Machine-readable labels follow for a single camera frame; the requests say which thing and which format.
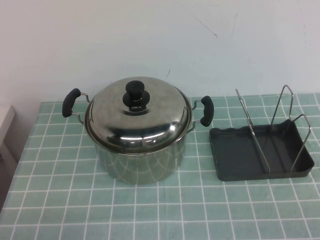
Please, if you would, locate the steel lid with black knob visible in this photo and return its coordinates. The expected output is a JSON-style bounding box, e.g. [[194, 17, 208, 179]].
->
[[83, 76, 195, 154]]

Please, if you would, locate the stainless steel cooking pot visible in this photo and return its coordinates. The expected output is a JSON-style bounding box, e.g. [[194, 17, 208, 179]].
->
[[61, 87, 215, 184]]

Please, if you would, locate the green tiled tablecloth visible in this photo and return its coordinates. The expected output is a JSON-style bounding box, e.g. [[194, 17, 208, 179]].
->
[[0, 92, 320, 240]]

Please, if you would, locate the white cabinet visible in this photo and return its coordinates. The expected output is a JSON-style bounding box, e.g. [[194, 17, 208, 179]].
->
[[0, 104, 16, 161]]

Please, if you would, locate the dark tray wire lid rack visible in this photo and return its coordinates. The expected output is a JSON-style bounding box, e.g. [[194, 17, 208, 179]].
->
[[209, 84, 316, 182]]

